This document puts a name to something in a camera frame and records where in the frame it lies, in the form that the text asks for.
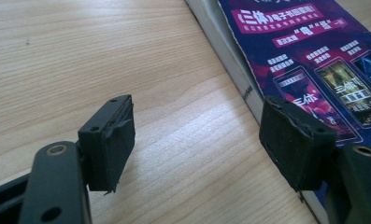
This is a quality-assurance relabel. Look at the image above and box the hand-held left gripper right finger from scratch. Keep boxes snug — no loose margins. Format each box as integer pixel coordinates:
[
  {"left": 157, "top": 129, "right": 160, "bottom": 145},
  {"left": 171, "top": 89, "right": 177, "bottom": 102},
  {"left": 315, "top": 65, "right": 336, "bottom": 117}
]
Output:
[{"left": 258, "top": 95, "right": 338, "bottom": 192}]

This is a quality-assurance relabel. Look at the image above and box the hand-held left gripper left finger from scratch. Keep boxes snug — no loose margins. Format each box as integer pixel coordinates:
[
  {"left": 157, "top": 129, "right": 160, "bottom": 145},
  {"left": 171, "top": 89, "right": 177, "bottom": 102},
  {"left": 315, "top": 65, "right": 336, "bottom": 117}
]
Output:
[{"left": 78, "top": 94, "right": 136, "bottom": 194}]

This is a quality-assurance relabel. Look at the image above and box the purple cover paperback book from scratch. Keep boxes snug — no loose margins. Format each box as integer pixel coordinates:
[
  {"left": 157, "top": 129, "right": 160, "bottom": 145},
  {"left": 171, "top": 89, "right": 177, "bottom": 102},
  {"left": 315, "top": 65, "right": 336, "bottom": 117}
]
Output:
[{"left": 184, "top": 0, "right": 371, "bottom": 224}]

